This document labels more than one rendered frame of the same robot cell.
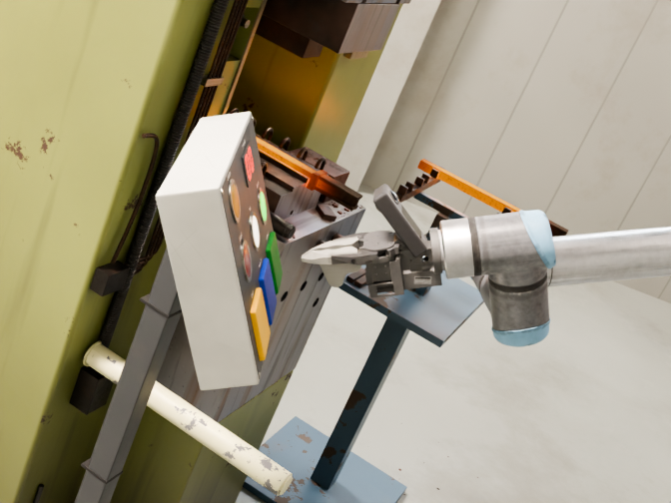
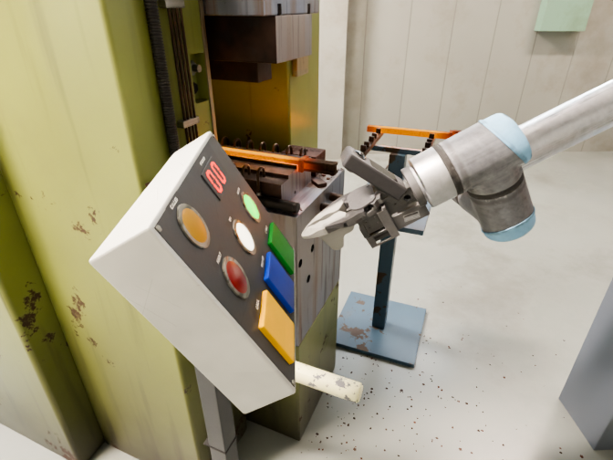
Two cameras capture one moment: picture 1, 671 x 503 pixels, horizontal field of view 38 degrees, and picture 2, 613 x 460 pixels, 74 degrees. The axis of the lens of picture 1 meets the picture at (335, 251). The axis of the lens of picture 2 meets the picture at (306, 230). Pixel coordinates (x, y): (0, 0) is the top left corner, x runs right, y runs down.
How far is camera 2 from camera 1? 0.80 m
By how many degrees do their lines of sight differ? 8
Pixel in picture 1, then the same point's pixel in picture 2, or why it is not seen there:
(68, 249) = not seen: hidden behind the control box
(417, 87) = (350, 96)
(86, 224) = not seen: hidden behind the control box
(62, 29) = (57, 128)
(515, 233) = (485, 142)
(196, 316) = (202, 359)
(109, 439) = (212, 425)
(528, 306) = (516, 203)
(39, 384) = (171, 371)
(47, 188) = not seen: hidden behind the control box
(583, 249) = (531, 134)
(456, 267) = (440, 195)
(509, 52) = (389, 59)
